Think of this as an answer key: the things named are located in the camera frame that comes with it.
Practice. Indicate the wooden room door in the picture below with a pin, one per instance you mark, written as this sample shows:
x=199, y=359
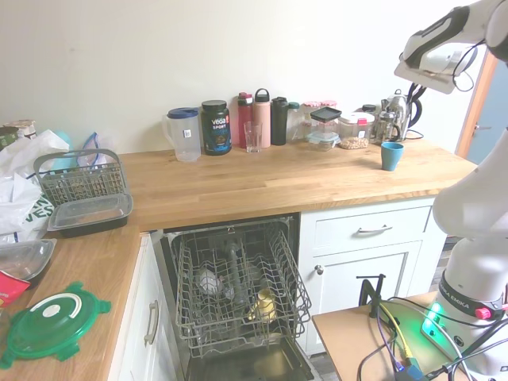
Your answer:
x=488, y=115

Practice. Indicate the clear pitcher with blue lid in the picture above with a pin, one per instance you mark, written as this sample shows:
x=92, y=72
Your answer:
x=186, y=137

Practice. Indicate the blue plastic cup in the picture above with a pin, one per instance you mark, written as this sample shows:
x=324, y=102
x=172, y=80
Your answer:
x=392, y=158

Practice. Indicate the glass French press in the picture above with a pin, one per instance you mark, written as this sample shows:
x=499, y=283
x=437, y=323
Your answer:
x=386, y=129

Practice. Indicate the yellow cup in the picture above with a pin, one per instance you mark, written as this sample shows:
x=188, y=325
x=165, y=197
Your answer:
x=264, y=307

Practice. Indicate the open dishwasher door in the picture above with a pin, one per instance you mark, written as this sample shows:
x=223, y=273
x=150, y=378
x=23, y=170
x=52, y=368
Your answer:
x=258, y=363

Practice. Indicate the clear glass dish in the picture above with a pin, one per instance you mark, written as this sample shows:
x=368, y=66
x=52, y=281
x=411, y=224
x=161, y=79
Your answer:
x=210, y=282

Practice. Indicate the black metal clamp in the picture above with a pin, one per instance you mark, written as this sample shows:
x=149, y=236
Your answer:
x=371, y=295

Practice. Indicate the clear zip plastic bag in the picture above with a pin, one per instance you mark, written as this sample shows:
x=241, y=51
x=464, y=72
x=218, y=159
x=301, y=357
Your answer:
x=97, y=148

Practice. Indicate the dark lidded jar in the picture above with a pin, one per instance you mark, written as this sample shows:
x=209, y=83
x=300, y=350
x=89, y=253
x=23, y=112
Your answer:
x=369, y=109

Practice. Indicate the red water bottle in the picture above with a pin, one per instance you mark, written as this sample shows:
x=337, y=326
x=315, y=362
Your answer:
x=245, y=119

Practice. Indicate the clear container with black lid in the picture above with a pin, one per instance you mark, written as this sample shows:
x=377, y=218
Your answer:
x=325, y=117

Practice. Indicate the stainless steel electric kettle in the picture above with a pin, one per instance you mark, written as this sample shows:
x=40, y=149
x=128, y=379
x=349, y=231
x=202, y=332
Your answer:
x=399, y=107

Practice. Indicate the clear drinking glass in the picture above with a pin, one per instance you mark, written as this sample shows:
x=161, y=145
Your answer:
x=253, y=139

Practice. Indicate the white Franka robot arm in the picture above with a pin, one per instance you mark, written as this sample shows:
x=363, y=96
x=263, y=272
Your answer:
x=472, y=222

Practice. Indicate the black takeout container clear lid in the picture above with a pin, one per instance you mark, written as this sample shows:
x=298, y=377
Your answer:
x=89, y=216

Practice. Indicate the grey dishwasher spray tube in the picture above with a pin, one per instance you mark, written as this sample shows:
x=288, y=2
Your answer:
x=235, y=270

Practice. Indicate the jar with red checkered lid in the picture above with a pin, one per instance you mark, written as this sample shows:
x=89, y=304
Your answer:
x=310, y=111
x=328, y=104

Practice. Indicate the glass container with blue lid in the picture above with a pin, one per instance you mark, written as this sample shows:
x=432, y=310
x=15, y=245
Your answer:
x=322, y=142

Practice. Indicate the peanut container with white lid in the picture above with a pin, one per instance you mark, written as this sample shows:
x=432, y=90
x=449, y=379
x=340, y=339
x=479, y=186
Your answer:
x=355, y=133

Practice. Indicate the wooden robot mounting table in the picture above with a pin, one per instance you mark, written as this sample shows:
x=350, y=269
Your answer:
x=357, y=341

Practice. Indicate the pink water bottle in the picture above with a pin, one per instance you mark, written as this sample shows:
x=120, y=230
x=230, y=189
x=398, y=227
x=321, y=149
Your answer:
x=262, y=113

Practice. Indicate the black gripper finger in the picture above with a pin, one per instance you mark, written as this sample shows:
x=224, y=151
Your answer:
x=412, y=92
x=422, y=91

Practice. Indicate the black shaker bottle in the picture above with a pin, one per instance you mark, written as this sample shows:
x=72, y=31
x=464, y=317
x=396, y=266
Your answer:
x=279, y=123

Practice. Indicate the teal plastic container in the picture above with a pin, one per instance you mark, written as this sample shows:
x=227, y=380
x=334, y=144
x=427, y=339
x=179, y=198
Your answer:
x=62, y=137

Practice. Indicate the green round container lid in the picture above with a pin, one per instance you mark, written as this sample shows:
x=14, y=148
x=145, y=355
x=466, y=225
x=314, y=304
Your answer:
x=47, y=325

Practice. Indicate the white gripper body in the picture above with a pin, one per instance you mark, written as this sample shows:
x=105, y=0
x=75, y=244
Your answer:
x=426, y=78

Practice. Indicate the black Vega protein tub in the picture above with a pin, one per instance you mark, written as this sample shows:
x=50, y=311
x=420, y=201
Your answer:
x=215, y=127

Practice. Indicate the clear glass container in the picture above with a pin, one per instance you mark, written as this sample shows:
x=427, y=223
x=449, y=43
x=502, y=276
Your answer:
x=24, y=258

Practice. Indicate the silver cabinet knob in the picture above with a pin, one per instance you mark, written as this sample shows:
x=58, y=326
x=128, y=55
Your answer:
x=319, y=269

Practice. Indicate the red snack bag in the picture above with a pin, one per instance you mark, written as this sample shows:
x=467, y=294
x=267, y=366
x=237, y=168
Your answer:
x=12, y=287

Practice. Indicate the grey cutlery basket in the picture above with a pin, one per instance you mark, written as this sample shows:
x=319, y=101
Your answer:
x=79, y=182

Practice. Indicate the jar with green lid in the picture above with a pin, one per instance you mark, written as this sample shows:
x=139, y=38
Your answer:
x=294, y=121

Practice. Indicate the white plastic shopping bag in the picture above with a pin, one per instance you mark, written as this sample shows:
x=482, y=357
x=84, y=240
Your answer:
x=20, y=190

